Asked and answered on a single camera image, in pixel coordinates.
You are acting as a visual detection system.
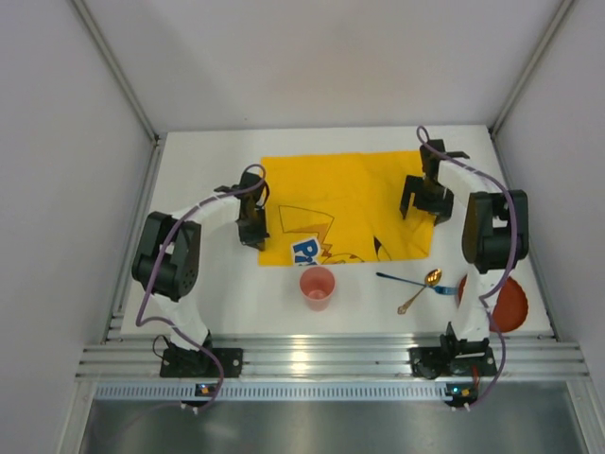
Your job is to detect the yellow pikachu cloth placemat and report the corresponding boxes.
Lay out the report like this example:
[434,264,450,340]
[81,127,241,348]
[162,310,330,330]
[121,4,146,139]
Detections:
[258,150,435,267]

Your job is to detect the pink plastic cup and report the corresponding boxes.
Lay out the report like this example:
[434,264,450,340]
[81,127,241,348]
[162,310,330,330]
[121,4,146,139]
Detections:
[299,266,336,312]

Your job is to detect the gold ornate spoon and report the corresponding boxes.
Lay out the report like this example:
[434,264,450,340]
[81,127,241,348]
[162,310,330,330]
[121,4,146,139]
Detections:
[397,269,442,316]

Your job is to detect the blue metal fork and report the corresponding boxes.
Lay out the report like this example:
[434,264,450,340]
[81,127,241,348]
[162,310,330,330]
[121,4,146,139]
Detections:
[375,271,459,295]

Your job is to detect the red round plate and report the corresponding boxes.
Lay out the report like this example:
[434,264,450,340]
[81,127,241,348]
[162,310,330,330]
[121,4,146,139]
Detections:
[457,276,529,333]

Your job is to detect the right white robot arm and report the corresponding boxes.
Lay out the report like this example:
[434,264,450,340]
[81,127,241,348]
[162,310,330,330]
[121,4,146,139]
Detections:
[400,139,528,360]

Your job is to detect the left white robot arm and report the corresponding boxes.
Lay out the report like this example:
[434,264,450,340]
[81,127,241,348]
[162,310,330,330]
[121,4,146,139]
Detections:
[131,164,269,353]

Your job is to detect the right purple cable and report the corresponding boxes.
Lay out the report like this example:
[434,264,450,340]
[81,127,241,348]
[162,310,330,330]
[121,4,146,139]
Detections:
[415,125,524,411]

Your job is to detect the purple cable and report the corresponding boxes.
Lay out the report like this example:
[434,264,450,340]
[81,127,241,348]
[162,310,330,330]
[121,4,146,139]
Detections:
[415,125,524,411]
[135,164,266,411]

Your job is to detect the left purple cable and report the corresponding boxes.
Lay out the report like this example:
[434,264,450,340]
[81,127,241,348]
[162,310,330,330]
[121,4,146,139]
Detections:
[135,164,266,411]

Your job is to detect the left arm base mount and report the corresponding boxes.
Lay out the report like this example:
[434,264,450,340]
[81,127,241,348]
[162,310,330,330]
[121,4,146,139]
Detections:
[160,347,244,378]

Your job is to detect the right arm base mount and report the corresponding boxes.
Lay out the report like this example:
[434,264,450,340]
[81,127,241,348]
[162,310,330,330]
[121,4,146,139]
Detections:
[408,347,497,380]

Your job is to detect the aluminium front rail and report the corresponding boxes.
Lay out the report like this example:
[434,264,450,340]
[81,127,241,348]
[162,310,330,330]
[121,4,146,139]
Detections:
[76,336,589,402]

